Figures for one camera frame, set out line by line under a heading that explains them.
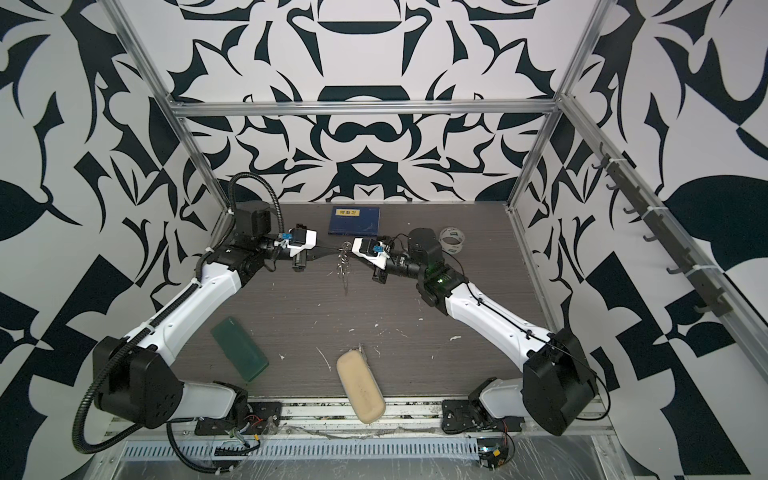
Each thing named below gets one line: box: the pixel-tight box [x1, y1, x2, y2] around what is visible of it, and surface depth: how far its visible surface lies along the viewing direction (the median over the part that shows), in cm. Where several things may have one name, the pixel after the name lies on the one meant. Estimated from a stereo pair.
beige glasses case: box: [336, 349, 386, 424], surface depth 78 cm
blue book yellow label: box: [328, 206, 380, 237], surface depth 117 cm
